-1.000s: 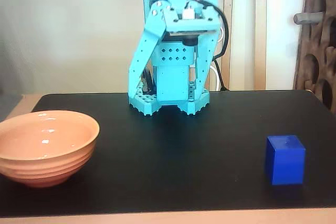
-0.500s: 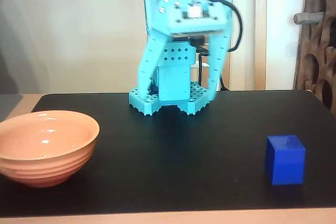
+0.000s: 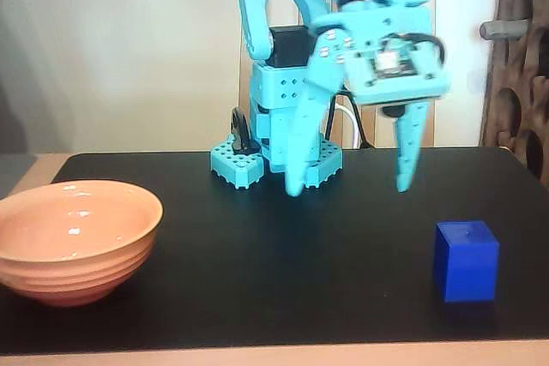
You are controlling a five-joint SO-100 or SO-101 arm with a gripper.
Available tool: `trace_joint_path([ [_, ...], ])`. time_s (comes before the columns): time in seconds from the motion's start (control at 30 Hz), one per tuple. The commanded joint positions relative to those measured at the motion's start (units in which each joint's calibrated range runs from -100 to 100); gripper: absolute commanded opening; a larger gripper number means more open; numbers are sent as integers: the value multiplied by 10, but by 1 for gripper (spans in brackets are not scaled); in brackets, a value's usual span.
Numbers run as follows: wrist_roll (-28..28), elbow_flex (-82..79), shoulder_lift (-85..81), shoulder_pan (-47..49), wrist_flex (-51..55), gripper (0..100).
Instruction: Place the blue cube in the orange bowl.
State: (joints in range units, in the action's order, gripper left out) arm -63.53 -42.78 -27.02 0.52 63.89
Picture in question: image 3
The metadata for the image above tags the turquoise gripper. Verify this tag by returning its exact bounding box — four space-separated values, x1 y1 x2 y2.
284 2 434 199

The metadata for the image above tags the blue cube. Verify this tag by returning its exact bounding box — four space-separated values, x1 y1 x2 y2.
432 219 501 303

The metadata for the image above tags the turquoise perforated robot base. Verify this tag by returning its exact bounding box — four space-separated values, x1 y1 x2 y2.
209 136 344 190

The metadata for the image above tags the orange bowl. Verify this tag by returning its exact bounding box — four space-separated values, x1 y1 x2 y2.
0 180 164 308

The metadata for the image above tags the cream vertical slat screen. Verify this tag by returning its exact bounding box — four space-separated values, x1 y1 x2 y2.
244 0 437 148

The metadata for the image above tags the black table clamp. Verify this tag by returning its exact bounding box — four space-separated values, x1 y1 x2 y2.
231 106 261 155

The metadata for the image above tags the brown perforated panel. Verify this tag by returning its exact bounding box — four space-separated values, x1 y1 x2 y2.
479 0 549 189

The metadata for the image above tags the black table mat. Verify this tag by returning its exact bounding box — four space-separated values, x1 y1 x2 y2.
0 146 549 361

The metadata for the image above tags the grey cylindrical peg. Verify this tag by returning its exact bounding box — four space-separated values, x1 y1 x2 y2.
478 18 532 41

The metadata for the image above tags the black power cable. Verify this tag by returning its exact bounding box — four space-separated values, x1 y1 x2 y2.
325 93 374 148

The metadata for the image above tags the turquoise wrist camera box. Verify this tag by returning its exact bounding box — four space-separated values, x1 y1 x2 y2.
342 38 451 118

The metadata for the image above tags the black camera cable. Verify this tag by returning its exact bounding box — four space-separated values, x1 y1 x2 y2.
402 33 448 69

